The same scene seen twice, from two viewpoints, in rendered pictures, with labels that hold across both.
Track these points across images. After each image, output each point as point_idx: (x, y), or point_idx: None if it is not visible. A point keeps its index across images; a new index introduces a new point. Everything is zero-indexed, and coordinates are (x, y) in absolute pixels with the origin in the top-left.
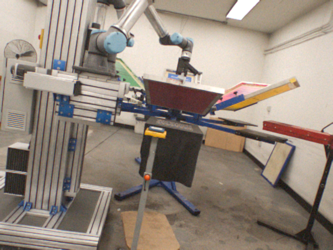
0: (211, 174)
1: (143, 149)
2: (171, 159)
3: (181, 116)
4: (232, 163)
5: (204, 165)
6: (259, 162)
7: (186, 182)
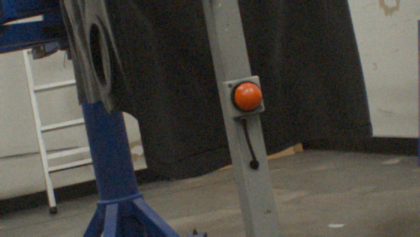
0: (281, 223)
1: (130, 52)
2: (256, 50)
3: None
4: (310, 179)
5: (235, 215)
6: (385, 140)
7: (349, 121)
